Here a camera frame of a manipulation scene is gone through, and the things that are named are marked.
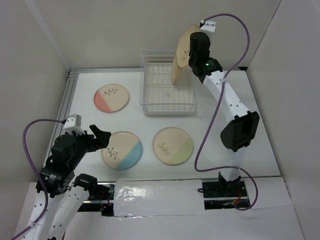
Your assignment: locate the floral cream plate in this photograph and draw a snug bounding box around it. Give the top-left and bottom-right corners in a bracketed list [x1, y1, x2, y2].
[171, 53, 180, 84]
[175, 25, 200, 68]

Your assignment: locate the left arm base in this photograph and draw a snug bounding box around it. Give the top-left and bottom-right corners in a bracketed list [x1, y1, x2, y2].
[78, 182, 116, 217]

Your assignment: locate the green and cream plate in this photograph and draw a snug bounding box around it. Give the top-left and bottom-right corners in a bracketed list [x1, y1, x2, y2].
[152, 126, 194, 166]

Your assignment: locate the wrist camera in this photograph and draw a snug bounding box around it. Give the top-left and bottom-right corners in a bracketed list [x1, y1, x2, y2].
[63, 114, 83, 134]
[199, 20, 216, 35]

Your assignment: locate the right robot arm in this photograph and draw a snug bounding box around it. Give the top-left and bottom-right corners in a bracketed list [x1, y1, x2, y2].
[189, 32, 260, 196]

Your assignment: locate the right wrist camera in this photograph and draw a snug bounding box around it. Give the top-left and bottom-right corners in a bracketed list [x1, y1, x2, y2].
[199, 20, 216, 35]

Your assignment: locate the white wire dish rack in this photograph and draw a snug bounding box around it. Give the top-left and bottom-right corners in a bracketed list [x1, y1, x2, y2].
[138, 49, 200, 114]

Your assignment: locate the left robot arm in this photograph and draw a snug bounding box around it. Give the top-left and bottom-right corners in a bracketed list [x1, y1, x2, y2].
[22, 125, 112, 240]

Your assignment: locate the white drip tray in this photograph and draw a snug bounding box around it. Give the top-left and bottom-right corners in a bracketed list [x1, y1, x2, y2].
[143, 62, 196, 117]

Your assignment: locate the blue and cream plate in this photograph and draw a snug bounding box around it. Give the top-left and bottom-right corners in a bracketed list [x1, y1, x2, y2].
[101, 131, 143, 170]

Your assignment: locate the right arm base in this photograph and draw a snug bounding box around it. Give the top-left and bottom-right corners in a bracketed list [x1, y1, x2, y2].
[197, 181, 251, 210]

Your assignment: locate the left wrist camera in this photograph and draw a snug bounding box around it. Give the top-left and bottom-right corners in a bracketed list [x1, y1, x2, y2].
[63, 114, 83, 134]

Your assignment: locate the pink and cream plate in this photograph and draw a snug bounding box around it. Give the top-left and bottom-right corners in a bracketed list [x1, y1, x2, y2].
[93, 84, 130, 113]

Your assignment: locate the aluminium frame rail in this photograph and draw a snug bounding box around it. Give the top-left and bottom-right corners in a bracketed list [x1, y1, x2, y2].
[56, 66, 247, 128]

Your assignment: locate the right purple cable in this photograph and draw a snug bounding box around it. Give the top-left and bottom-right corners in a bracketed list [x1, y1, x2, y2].
[194, 13, 259, 211]

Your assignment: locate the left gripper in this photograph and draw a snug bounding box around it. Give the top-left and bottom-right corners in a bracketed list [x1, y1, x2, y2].
[69, 124, 112, 168]

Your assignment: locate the white taped cover panel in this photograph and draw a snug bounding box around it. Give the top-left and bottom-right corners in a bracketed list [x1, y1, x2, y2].
[113, 179, 205, 217]

